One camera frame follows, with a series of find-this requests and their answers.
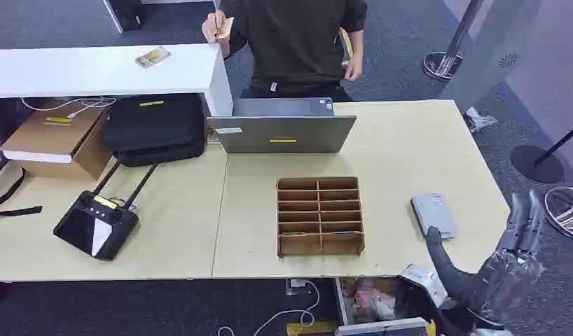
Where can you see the person's hand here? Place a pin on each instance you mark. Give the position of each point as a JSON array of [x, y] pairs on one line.
[[211, 28], [354, 68]]

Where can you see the person's left hand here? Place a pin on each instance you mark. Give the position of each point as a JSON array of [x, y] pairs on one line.
[[354, 68]]

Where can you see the wooden chair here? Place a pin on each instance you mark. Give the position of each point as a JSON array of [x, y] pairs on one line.
[[347, 42]]

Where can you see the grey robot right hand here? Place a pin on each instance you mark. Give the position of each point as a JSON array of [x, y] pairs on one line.
[[504, 283]]

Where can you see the crumpled clear plastic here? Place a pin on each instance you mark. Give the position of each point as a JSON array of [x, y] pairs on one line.
[[477, 119]]

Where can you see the brown cardboard box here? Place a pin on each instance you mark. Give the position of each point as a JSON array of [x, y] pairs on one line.
[[59, 139]]

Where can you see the person's right hand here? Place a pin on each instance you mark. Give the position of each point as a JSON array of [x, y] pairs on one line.
[[211, 28]]

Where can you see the white-rimmed bin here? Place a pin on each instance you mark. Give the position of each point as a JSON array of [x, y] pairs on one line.
[[344, 301]]

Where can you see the black laptop bag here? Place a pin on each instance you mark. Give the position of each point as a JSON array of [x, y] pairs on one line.
[[154, 125]]

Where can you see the chrome stanchion post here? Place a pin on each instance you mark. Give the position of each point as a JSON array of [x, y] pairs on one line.
[[446, 58]]

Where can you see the black stanchion with round base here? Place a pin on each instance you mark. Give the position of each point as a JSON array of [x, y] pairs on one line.
[[537, 162]]

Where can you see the silver metal box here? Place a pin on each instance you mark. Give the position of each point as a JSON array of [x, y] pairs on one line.
[[423, 280]]

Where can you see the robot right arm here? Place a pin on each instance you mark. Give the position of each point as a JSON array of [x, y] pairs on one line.
[[493, 332]]

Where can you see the black cabinet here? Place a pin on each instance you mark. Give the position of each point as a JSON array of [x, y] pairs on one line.
[[126, 14]]

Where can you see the floor power socket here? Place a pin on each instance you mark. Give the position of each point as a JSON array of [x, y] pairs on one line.
[[296, 286]]

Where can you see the grey laptop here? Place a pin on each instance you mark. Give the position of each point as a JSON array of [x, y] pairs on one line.
[[286, 132]]

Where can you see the grey partition panel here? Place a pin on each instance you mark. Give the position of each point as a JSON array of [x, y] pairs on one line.
[[490, 51]]

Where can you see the person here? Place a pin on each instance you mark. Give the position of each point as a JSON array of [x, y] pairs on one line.
[[296, 42]]

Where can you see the pale grey card reader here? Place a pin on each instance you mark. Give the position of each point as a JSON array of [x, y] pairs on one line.
[[434, 215]]

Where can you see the wooden slotted card box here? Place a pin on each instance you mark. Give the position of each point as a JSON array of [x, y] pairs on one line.
[[320, 218]]

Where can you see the pink plastic bag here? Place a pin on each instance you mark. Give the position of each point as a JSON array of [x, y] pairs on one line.
[[372, 301]]

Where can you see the white raised desk shelf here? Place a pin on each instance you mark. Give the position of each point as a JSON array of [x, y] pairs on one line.
[[101, 69]]

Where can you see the black router with antennas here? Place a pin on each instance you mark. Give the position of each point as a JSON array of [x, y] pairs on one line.
[[96, 225]]

